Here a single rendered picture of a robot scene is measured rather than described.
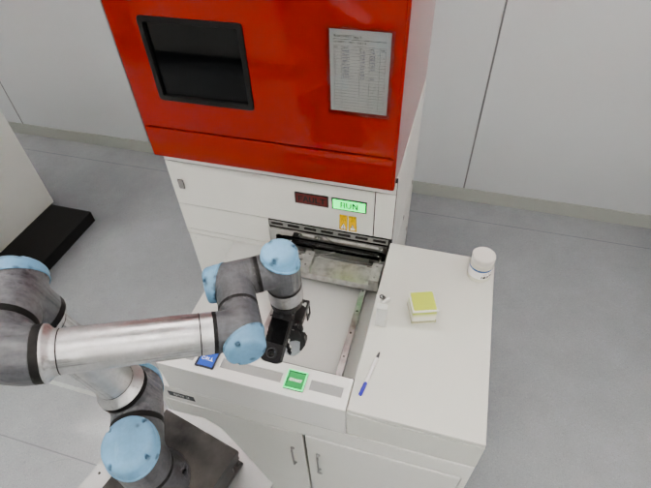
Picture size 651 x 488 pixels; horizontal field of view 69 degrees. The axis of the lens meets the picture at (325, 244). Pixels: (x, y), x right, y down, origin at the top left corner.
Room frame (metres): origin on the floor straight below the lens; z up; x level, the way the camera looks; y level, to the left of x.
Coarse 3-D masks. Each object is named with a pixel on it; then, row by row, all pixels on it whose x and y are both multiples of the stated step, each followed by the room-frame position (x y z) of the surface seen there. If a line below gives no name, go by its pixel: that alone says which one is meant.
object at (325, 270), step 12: (324, 264) 1.11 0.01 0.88; (336, 264) 1.11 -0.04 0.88; (348, 264) 1.11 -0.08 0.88; (312, 276) 1.07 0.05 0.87; (324, 276) 1.06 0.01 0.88; (336, 276) 1.06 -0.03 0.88; (348, 276) 1.06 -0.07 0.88; (360, 276) 1.05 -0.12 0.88; (360, 288) 1.02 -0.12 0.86; (372, 288) 1.01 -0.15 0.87
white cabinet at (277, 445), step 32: (224, 416) 0.65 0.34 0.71; (256, 416) 0.62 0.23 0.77; (256, 448) 0.63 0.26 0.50; (288, 448) 0.59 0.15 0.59; (320, 448) 0.56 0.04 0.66; (352, 448) 0.53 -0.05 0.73; (384, 448) 0.50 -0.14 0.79; (288, 480) 0.60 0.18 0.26; (320, 480) 0.56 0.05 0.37; (352, 480) 0.53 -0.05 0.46; (384, 480) 0.50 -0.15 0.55; (416, 480) 0.47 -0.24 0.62; (448, 480) 0.44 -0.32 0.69
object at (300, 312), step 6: (306, 300) 0.68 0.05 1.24; (300, 306) 0.62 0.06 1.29; (306, 306) 0.66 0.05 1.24; (276, 312) 0.61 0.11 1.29; (282, 312) 0.60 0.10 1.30; (288, 312) 0.60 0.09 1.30; (294, 312) 0.63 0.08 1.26; (300, 312) 0.64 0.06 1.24; (306, 312) 0.65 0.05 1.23; (294, 318) 0.63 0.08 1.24; (300, 318) 0.63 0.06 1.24; (294, 324) 0.61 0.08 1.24; (300, 324) 0.62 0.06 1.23; (294, 330) 0.60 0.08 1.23; (300, 330) 0.60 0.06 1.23; (294, 336) 0.60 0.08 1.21
